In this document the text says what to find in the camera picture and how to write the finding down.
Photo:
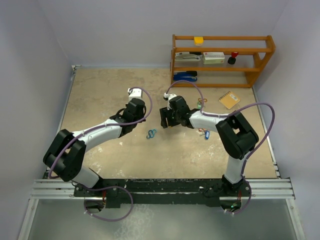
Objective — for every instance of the yellow spiral notebook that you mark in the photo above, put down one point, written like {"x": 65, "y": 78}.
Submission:
{"x": 229, "y": 100}

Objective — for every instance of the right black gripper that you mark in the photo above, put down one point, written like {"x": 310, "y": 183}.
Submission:
{"x": 165, "y": 113}

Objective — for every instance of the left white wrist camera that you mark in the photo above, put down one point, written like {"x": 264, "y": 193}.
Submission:
{"x": 134, "y": 93}

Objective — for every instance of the wooden shelf rack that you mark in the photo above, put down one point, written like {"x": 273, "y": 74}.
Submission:
{"x": 248, "y": 55}

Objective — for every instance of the grey stapler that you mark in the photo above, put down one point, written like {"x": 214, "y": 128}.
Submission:
{"x": 187, "y": 56}

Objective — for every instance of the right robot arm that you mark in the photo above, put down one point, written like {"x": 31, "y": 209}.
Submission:
{"x": 235, "y": 132}

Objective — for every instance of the yellow block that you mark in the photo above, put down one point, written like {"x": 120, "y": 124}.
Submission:
{"x": 198, "y": 41}

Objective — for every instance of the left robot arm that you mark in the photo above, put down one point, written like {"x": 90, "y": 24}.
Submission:
{"x": 68, "y": 149}

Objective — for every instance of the black base frame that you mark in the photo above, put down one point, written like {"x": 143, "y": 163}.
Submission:
{"x": 211, "y": 192}

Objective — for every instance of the red black stamp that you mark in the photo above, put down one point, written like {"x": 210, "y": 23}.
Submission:
{"x": 232, "y": 59}

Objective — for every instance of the blue stapler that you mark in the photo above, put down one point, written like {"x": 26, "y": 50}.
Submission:
{"x": 190, "y": 76}

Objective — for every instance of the blue key tag with keys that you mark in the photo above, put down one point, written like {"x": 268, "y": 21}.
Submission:
{"x": 205, "y": 134}

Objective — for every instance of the white red box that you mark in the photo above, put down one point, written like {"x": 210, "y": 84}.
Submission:
{"x": 213, "y": 58}

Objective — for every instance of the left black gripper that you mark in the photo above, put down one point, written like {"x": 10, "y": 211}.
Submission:
{"x": 141, "y": 116}

